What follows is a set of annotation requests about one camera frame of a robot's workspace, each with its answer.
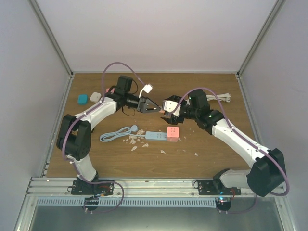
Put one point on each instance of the small white charger plug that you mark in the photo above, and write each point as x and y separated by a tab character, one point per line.
95	97

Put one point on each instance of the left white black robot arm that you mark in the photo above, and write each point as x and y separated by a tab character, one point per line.
74	137

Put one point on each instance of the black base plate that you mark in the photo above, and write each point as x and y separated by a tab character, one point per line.
80	187
211	187

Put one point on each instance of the grey slotted cable duct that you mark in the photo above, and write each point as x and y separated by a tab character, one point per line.
128	202

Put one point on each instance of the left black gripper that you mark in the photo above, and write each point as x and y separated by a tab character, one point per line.
146	101

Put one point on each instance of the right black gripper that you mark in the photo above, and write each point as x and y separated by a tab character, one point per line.
173	121

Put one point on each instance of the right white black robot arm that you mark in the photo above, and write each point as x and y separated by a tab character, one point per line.
267	174

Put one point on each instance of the light blue power strip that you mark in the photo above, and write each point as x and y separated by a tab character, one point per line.
156	136

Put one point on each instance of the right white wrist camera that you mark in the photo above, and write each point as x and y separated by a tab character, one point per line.
171	106

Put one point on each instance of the pink block socket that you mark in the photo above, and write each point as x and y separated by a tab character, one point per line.
173	134

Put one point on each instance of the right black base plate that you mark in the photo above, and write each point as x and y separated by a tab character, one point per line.
211	187

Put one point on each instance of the aluminium frame rail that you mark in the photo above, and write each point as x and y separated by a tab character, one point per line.
134	188

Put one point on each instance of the pink triangular power socket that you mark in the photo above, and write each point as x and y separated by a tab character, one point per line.
111	90

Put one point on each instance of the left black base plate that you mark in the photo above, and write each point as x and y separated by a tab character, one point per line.
80	187

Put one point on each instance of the blue cube adapter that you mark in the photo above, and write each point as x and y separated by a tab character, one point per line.
82	99

